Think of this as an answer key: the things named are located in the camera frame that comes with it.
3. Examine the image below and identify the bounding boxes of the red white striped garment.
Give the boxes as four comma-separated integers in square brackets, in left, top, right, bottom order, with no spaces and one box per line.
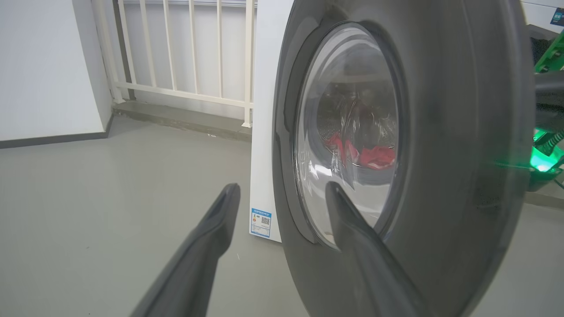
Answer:
[325,131,360,164]

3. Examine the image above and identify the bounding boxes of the dark grey glass washer door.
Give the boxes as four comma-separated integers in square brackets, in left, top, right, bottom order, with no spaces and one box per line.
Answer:
[272,0,536,317]

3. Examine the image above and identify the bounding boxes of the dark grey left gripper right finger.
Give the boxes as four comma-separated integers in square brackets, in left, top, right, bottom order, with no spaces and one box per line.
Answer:
[325,182,430,317]

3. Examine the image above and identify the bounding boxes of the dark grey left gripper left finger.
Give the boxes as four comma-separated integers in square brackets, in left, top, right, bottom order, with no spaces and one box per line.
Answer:
[130,183,241,317]

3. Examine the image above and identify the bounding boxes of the white washing machine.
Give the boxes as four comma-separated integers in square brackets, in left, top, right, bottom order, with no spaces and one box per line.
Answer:
[249,0,564,243]

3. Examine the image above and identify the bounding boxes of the blue energy label sticker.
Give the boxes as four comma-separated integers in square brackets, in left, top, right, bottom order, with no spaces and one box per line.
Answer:
[250,207,272,239]

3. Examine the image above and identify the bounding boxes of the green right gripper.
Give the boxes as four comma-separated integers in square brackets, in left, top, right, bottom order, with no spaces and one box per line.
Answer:
[528,30,564,192]

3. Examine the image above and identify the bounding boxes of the white metal railing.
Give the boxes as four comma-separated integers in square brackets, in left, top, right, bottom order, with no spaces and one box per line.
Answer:
[92,0,258,129]

